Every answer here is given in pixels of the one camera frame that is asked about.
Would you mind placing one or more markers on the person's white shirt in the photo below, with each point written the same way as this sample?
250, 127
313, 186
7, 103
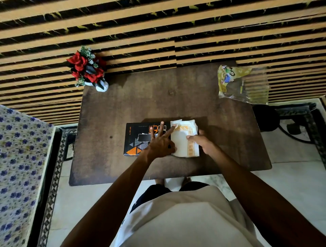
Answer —
188, 218

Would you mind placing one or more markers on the person's left middle finger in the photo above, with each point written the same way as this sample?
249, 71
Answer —
161, 128

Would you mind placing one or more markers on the red artificial flower bouquet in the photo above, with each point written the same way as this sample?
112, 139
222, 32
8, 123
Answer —
85, 67

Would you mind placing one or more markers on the person's black shorts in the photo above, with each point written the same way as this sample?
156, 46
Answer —
150, 194

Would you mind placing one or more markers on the black bed frame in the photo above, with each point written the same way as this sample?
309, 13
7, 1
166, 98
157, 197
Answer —
44, 188

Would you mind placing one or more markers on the person's foot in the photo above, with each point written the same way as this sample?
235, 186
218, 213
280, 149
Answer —
186, 180
159, 181

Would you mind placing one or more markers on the person's right foot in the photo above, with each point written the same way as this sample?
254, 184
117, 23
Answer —
186, 180

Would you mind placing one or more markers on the person's left foot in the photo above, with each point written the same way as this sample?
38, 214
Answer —
159, 181

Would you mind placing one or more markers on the white cloth gold border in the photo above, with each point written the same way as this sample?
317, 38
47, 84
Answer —
182, 142

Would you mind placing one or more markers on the black round stool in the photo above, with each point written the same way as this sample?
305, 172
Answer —
266, 117

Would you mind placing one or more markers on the blue floral bed sheet mattress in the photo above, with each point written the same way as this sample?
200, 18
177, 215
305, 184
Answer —
19, 178

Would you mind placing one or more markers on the person's right hand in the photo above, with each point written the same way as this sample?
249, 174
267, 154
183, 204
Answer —
202, 143

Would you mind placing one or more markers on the black box with orange triangles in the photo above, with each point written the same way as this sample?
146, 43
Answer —
136, 142

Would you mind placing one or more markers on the person's left forearm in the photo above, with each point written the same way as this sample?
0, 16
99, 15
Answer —
112, 203

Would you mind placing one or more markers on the person's right forearm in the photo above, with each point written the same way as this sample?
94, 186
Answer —
257, 201

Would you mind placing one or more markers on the person's left thumb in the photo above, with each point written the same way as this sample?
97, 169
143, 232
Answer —
174, 150

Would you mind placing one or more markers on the clear plastic bag yellow print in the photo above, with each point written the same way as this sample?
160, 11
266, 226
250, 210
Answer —
242, 85

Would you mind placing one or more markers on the person's right thumb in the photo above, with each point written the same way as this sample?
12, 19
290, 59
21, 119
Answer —
191, 137

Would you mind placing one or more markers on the white flower vase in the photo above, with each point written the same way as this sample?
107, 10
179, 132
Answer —
101, 86

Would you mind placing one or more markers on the person's left hand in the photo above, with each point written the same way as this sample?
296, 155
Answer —
159, 147

